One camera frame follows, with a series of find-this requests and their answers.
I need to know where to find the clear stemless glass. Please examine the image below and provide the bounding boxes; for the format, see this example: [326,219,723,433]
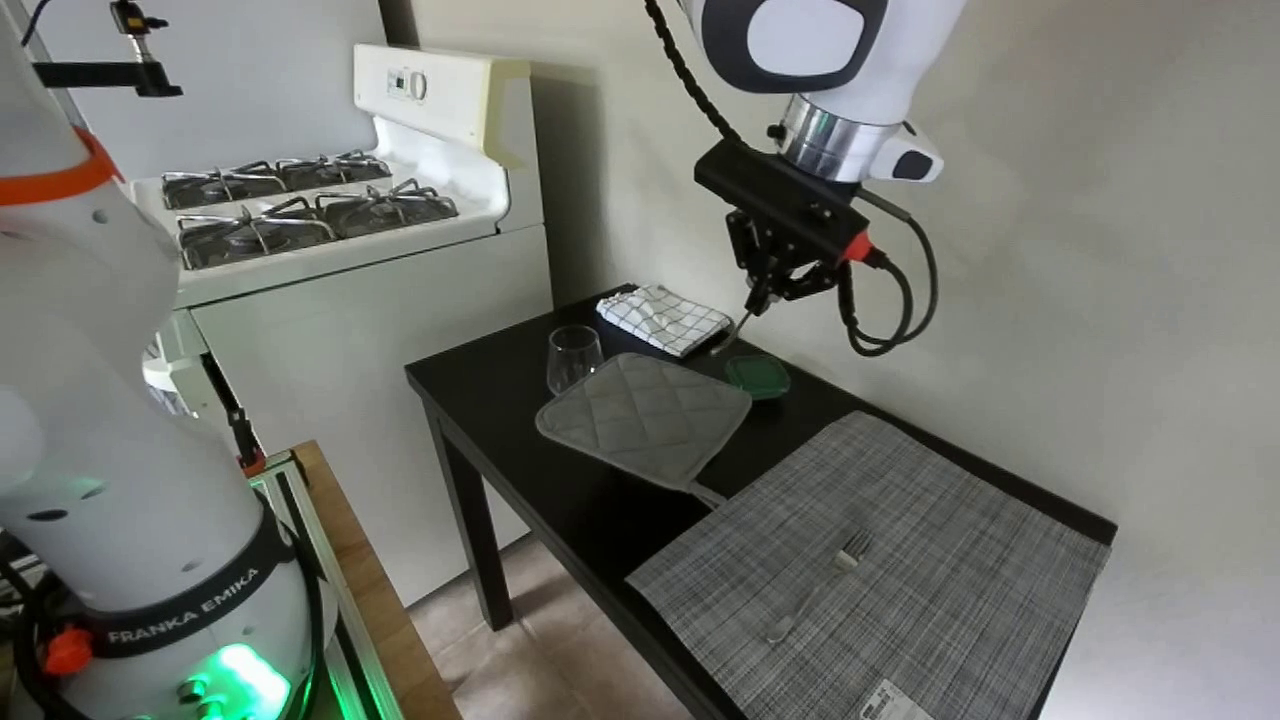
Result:
[538,320,609,400]

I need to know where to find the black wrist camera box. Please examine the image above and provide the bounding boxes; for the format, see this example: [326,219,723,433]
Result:
[687,135,878,268]

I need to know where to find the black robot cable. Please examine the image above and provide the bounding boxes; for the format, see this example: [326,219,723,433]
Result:
[643,0,944,363]

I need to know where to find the grey woven placemat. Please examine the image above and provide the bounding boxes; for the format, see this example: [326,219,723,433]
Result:
[624,410,1112,720]

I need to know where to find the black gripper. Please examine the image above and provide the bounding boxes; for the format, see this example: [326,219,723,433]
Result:
[723,203,858,323]

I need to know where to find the green square lid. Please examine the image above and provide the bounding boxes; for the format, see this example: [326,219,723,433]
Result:
[720,342,801,403]

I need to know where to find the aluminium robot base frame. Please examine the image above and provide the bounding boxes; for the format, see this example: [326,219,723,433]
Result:
[245,447,405,720]

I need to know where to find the wooden board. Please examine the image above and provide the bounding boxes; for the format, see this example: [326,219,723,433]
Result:
[289,438,465,720]

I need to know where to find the white stove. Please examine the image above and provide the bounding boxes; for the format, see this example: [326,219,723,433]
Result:
[136,38,559,611]

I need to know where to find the black stove burner grate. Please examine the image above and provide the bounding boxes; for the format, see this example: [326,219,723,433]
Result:
[156,143,401,216]
[170,177,465,275]

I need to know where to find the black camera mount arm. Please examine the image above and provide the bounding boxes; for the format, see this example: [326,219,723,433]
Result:
[26,0,188,101]

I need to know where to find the white checkered cloth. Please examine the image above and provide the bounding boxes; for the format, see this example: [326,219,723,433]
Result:
[593,280,741,363]

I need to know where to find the black table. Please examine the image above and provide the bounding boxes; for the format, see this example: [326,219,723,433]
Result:
[405,280,1123,720]

